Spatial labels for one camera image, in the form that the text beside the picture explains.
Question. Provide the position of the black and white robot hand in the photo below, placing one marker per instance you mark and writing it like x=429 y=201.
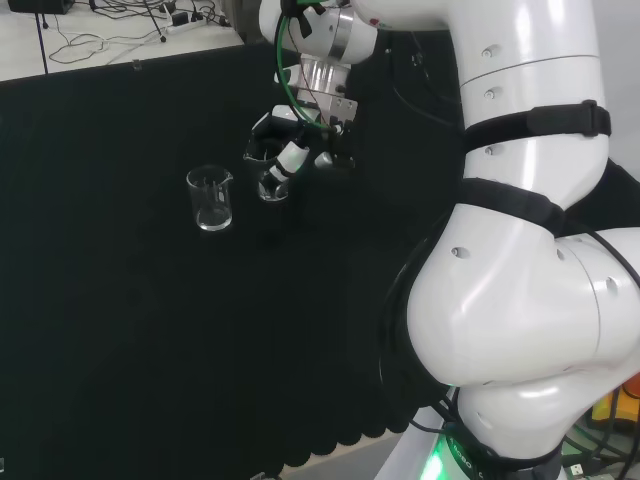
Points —
x=290 y=157

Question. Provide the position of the small clear glass beaker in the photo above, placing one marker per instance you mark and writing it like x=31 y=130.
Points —
x=274 y=192

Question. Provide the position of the clear glass beaker with spout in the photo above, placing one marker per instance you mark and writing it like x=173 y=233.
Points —
x=210 y=200

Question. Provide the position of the white power strip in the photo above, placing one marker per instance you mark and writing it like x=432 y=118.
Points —
x=195 y=22

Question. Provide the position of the small clear clip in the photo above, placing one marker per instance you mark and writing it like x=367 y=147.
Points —
x=135 y=64

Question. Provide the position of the black tripod leg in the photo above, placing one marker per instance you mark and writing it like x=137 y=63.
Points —
x=156 y=22

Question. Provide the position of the black table cloth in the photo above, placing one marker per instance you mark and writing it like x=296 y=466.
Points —
x=150 y=325

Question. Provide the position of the thin black pole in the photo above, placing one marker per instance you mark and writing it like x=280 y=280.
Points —
x=42 y=40

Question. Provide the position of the black box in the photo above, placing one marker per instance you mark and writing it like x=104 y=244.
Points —
x=40 y=5

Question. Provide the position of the yellow stop button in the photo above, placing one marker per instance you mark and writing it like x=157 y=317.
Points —
x=617 y=402

